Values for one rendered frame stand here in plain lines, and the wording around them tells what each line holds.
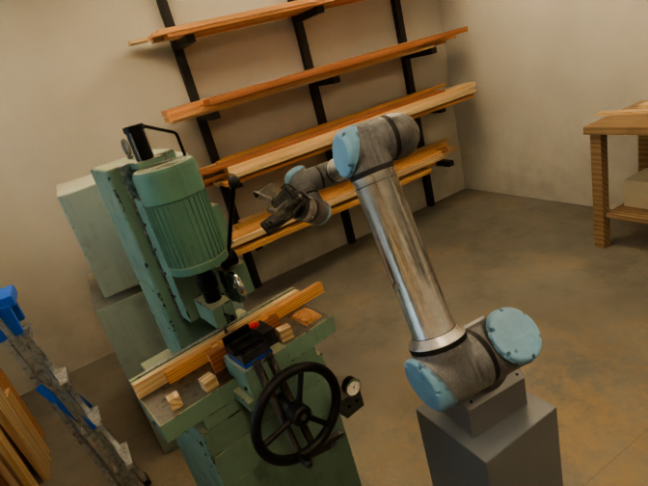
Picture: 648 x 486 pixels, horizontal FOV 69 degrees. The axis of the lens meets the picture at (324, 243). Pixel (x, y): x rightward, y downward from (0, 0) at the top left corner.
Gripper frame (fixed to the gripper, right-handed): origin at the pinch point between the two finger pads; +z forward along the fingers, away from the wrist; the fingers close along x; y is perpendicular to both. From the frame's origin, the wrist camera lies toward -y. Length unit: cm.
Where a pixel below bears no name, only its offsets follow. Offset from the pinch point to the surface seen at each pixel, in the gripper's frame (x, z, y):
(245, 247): -89, -166, -91
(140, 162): -27.0, 20.7, -12.6
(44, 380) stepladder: -24, 0, -113
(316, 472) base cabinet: 65, -30, -58
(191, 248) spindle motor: 2.2, 16.6, -18.2
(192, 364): 20, 4, -49
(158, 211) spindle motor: -8.1, 24.1, -15.1
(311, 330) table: 33.6, -16.8, -20.8
